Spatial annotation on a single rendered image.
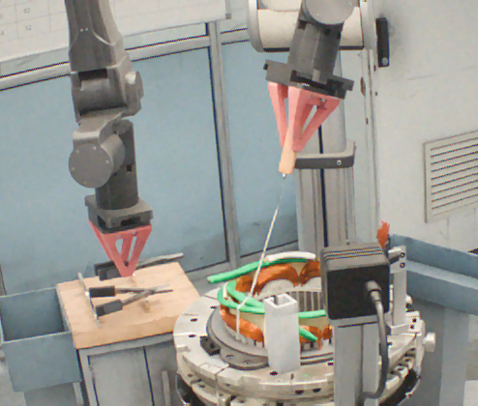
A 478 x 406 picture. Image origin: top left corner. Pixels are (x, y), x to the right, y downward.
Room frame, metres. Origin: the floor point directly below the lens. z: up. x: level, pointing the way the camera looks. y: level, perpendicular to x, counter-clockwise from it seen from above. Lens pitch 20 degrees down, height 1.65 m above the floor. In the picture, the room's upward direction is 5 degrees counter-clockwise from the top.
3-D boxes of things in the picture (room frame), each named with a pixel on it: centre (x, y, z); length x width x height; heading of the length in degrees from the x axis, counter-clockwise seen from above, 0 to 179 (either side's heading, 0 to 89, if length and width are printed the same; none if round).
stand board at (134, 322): (1.26, 0.18, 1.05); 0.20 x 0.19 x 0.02; 106
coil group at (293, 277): (1.15, -0.04, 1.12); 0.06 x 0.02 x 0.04; 111
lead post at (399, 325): (1.01, -0.18, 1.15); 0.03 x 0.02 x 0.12; 103
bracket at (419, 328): (1.02, -0.21, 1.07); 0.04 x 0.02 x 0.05; 159
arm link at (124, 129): (1.14, 0.15, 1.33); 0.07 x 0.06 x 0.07; 169
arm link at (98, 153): (1.11, 0.16, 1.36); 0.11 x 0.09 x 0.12; 169
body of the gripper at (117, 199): (1.15, 0.16, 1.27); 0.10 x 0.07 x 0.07; 24
